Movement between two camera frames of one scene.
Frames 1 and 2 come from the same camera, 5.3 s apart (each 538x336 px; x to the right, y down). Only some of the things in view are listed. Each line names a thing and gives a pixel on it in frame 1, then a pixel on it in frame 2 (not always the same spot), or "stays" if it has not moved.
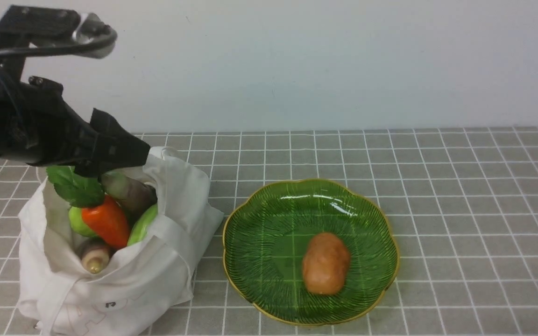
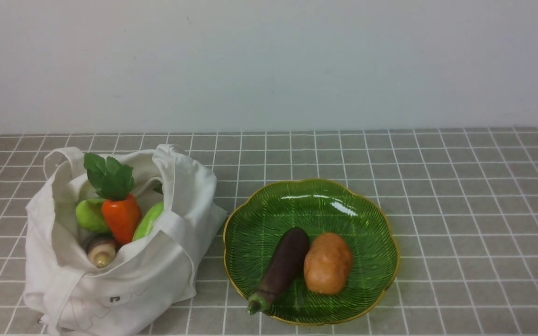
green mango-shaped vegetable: (77, 223) -> (89, 215)
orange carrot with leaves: (101, 213) -> (121, 211)
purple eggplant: (136, 197) -> (287, 266)
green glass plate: (265, 236) stays
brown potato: (325, 262) stays
